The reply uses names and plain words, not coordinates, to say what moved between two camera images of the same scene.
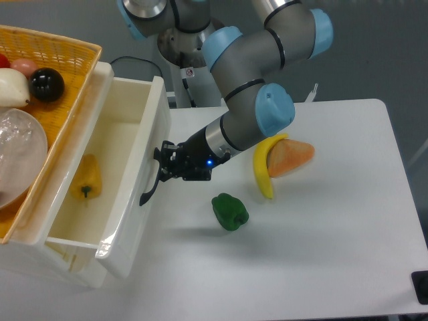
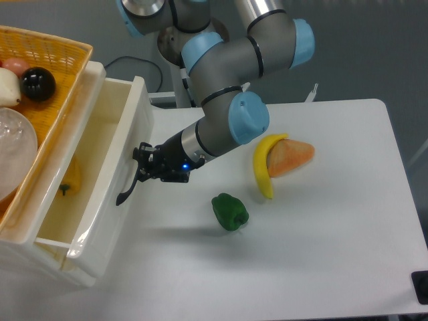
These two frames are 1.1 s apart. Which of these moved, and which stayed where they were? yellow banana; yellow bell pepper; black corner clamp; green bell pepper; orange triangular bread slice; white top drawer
Moved: yellow bell pepper; white top drawer
Stayed: black corner clamp; yellow banana; orange triangular bread slice; green bell pepper
